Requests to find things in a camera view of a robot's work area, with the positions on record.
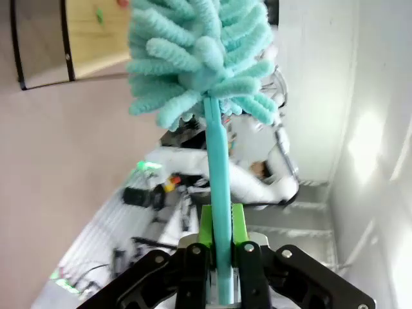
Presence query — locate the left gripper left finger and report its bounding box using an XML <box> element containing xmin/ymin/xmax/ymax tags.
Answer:
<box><xmin>77</xmin><ymin>205</ymin><xmax>215</xmax><ymax>309</ymax></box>

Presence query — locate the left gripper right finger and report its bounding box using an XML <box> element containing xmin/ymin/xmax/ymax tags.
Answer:
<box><xmin>231</xmin><ymin>203</ymin><xmax>376</xmax><ymax>309</ymax></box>

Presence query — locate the teal microfibre duster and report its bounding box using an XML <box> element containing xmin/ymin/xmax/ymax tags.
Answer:
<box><xmin>125</xmin><ymin>0</ymin><xmax>279</xmax><ymax>305</ymax></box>

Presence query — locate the red yellow emergency stop button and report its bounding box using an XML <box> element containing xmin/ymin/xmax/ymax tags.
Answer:
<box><xmin>164</xmin><ymin>173</ymin><xmax>181</xmax><ymax>194</ymax></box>

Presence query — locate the wooden shelf with black frame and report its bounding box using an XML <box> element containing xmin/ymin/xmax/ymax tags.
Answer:
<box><xmin>9</xmin><ymin>0</ymin><xmax>133</xmax><ymax>91</ymax></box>

